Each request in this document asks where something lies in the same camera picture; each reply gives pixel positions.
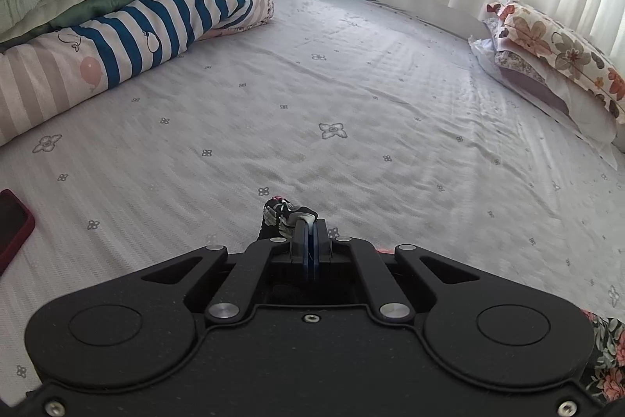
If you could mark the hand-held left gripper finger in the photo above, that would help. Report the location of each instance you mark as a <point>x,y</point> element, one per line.
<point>313,253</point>
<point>304,253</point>

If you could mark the black floral pants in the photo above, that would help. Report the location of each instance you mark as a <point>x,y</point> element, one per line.
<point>270,224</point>

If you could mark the bed with grey sheet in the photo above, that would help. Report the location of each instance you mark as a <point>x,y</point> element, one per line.
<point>342,104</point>

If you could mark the pink and blue striped quilt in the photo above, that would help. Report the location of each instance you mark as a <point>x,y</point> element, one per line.
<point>122,41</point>

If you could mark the red phone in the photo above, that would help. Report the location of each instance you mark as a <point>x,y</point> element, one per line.
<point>12,226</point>

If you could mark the lilac and white pillow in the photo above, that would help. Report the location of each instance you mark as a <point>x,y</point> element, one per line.
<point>576,104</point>

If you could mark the floral pillow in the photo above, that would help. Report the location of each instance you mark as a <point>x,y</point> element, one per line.
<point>561,45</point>

